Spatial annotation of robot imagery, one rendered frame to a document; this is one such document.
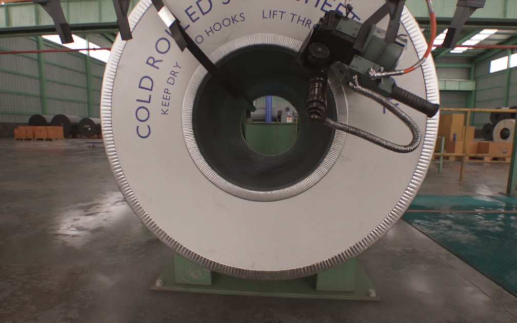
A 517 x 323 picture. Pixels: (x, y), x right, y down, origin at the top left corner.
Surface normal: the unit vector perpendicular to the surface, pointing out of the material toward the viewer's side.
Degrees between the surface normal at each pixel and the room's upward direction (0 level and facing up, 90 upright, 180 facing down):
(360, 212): 90
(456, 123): 90
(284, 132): 90
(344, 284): 90
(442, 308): 0
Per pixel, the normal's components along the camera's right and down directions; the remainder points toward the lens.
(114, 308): 0.01, -0.99
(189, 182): -0.07, 0.12
